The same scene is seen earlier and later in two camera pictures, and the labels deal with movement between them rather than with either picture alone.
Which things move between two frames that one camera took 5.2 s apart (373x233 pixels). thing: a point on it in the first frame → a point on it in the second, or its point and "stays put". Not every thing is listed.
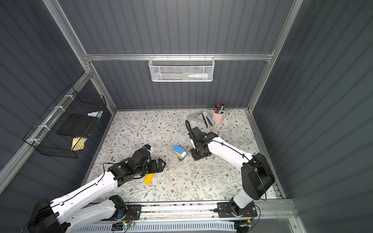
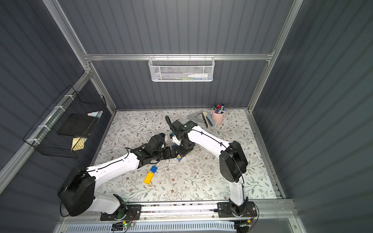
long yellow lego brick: (148, 178) stays put
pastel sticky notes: (97, 114) stays put
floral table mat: (215, 178) stays put
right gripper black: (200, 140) → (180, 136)
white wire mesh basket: (181, 69) stays put
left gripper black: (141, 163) → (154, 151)
